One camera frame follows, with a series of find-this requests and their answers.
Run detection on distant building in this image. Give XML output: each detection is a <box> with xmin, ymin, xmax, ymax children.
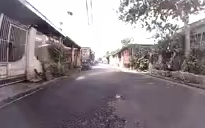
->
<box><xmin>80</xmin><ymin>46</ymin><xmax>96</xmax><ymax>66</ymax></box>

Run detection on dark grey asphalt road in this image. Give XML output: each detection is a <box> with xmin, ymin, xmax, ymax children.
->
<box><xmin>0</xmin><ymin>64</ymin><xmax>205</xmax><ymax>128</ymax></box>

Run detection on large overhanging tree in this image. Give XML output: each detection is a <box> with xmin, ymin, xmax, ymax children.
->
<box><xmin>118</xmin><ymin>0</ymin><xmax>205</xmax><ymax>73</ymax></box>

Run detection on building with metal fence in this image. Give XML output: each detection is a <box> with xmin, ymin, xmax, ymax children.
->
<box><xmin>0</xmin><ymin>0</ymin><xmax>83</xmax><ymax>88</ymax></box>

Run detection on grey concrete sidewalk strip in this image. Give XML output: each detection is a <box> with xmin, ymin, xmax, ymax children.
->
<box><xmin>0</xmin><ymin>68</ymin><xmax>81</xmax><ymax>109</ymax></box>

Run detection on building with pillar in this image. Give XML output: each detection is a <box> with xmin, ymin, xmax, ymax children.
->
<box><xmin>176</xmin><ymin>14</ymin><xmax>205</xmax><ymax>76</ymax></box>

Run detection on low building with pink wall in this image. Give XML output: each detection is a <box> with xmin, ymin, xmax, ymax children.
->
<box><xmin>106</xmin><ymin>43</ymin><xmax>154</xmax><ymax>69</ymax></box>

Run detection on climbing bush on wall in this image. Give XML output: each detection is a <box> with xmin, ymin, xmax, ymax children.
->
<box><xmin>44</xmin><ymin>43</ymin><xmax>69</xmax><ymax>78</ymax></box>

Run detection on overhead wires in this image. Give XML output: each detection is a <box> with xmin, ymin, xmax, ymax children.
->
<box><xmin>85</xmin><ymin>0</ymin><xmax>94</xmax><ymax>27</ymax></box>

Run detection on bushes along the wall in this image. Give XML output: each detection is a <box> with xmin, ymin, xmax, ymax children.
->
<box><xmin>129</xmin><ymin>46</ymin><xmax>205</xmax><ymax>76</ymax></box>

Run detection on low stone kerb wall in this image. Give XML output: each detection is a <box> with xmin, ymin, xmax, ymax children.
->
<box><xmin>146</xmin><ymin>69</ymin><xmax>205</xmax><ymax>93</ymax></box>

